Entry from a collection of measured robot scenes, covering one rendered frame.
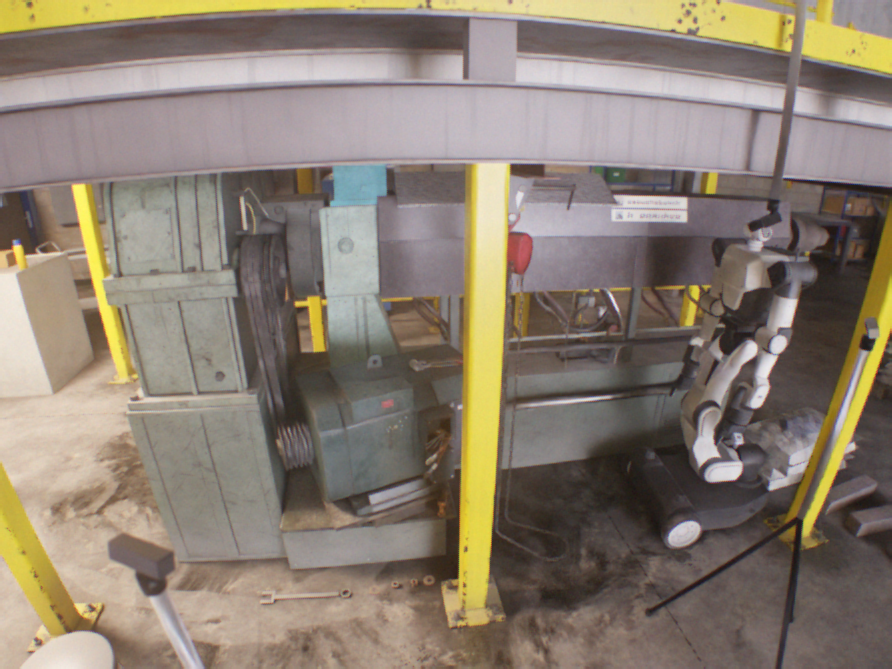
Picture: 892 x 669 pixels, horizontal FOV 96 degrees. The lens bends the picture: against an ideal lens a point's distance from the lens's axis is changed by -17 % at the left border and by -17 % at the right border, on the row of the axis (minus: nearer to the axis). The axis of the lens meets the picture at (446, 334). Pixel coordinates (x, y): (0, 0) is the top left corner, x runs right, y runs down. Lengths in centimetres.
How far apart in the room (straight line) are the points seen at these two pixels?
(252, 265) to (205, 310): 25
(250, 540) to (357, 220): 153
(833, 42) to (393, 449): 203
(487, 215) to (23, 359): 402
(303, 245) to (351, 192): 33
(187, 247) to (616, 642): 218
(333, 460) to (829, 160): 204
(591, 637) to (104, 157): 226
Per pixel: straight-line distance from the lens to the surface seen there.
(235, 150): 132
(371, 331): 239
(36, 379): 468
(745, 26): 165
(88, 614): 254
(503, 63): 130
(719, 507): 262
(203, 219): 183
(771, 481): 317
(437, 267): 227
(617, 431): 298
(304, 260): 217
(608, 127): 144
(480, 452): 157
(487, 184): 127
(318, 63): 172
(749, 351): 234
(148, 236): 190
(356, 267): 229
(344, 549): 226
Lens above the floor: 174
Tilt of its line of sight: 22 degrees down
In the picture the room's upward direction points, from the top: straight up
